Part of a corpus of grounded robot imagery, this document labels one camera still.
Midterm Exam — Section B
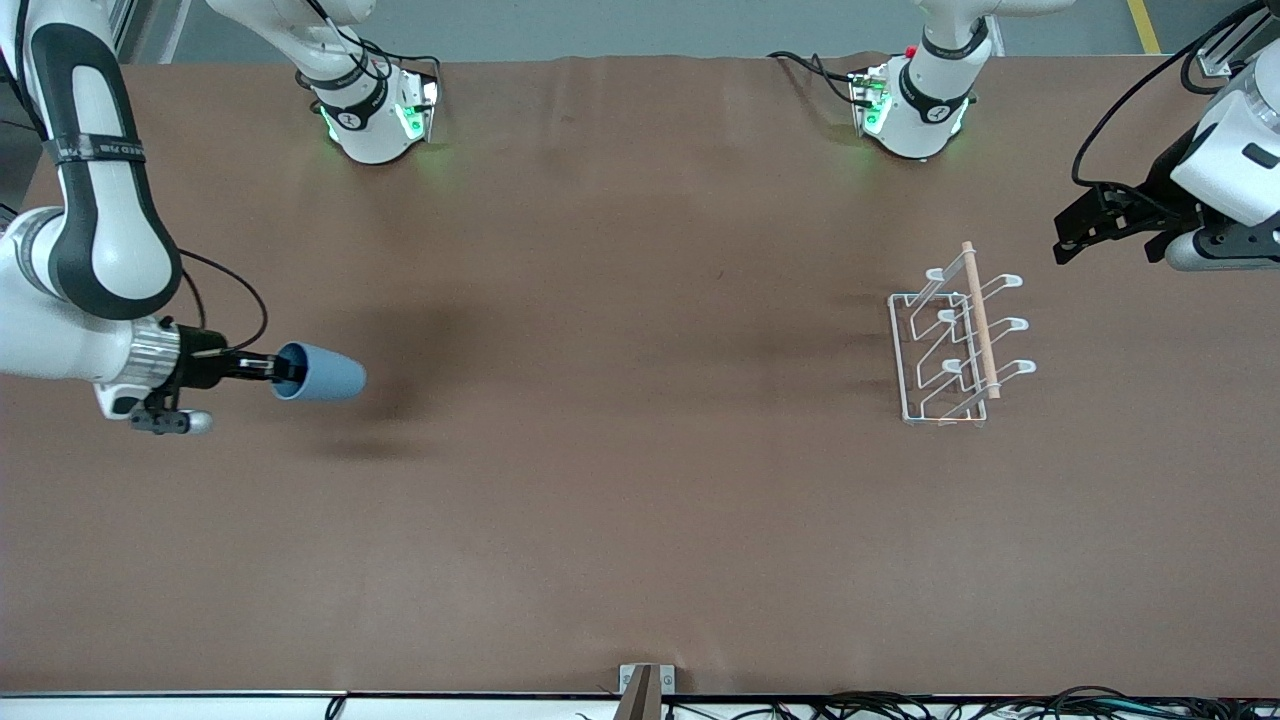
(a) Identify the blue plastic cup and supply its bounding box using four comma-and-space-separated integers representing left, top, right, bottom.
271, 342, 368, 404

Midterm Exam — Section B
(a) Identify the brown table mat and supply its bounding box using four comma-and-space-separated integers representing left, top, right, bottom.
20, 52, 1280, 698

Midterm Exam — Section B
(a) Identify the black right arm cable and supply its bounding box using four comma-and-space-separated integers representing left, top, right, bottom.
176, 248, 270, 353

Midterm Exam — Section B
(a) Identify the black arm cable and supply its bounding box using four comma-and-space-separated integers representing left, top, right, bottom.
1070, 0, 1280, 193
176, 248, 270, 353

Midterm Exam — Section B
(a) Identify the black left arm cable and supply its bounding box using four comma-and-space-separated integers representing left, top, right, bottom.
1070, 0, 1280, 193

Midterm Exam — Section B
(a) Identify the white wire cup rack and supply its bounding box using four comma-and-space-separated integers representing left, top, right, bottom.
888, 240, 1038, 429

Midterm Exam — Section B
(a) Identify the aluminium frame profile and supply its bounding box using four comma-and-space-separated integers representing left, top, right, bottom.
1195, 0, 1280, 79
105, 0, 143, 63

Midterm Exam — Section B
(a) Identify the black base cable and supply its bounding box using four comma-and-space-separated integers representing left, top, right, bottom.
767, 50, 863, 103
345, 35, 443, 86

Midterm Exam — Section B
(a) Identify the metal bracket with brown post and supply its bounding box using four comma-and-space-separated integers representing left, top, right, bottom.
618, 663, 677, 720

